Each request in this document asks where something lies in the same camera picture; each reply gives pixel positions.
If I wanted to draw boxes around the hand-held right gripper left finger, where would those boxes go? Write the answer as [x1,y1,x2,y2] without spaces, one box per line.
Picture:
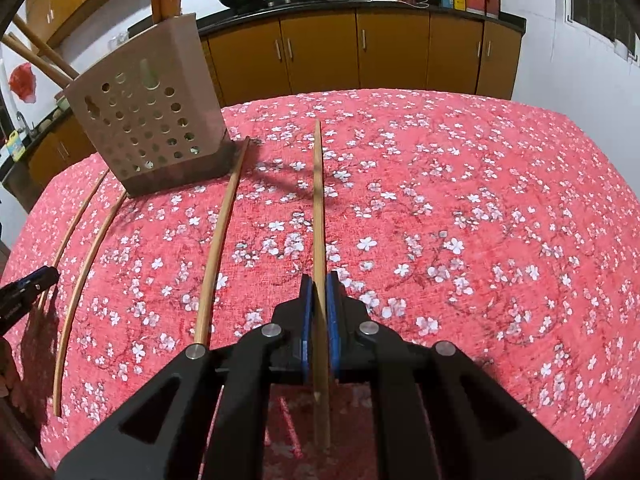
[55,274,315,480]

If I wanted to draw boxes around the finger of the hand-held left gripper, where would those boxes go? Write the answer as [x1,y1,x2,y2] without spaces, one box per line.
[0,266,61,332]

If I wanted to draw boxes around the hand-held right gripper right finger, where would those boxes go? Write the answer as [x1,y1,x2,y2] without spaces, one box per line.
[325,270,586,480]

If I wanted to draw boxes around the beige perforated utensil holder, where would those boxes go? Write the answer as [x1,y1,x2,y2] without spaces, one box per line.
[64,12,240,200]

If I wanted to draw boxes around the person's left hand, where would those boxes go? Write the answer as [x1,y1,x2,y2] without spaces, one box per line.
[0,340,23,411]

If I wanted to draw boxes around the yellow detergent bottle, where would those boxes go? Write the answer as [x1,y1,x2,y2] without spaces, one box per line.
[5,130,26,161]

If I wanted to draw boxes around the red floral tablecloth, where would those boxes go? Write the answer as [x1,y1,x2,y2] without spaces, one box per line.
[0,87,640,480]

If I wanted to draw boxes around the hanging red plastic bag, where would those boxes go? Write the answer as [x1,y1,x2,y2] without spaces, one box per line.
[9,64,38,103]

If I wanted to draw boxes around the wooden lower kitchen cabinets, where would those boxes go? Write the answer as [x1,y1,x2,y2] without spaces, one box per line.
[25,2,523,188]

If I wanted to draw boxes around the black kitchen countertop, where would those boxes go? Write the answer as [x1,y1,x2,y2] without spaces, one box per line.
[0,0,528,181]

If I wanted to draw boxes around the barred window with white frame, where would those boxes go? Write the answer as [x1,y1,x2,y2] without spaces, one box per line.
[562,0,640,61]

